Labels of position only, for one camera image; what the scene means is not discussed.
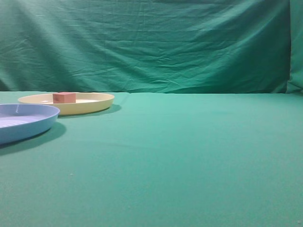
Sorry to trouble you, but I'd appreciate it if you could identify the blue plastic plate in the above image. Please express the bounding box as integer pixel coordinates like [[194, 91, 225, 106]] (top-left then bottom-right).
[[0, 104, 60, 145]]

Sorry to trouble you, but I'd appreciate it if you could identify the yellow plastic plate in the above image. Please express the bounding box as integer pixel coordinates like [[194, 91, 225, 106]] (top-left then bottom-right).
[[18, 92, 115, 116]]

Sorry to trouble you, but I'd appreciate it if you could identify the green table cloth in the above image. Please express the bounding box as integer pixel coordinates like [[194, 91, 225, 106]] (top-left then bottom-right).
[[0, 93, 303, 227]]

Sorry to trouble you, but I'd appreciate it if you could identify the pink cube block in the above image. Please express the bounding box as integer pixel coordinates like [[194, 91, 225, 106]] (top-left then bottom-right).
[[52, 92, 76, 104]]

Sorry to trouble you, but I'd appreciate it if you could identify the green backdrop cloth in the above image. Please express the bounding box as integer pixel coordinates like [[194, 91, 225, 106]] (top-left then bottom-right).
[[0, 0, 303, 93]]

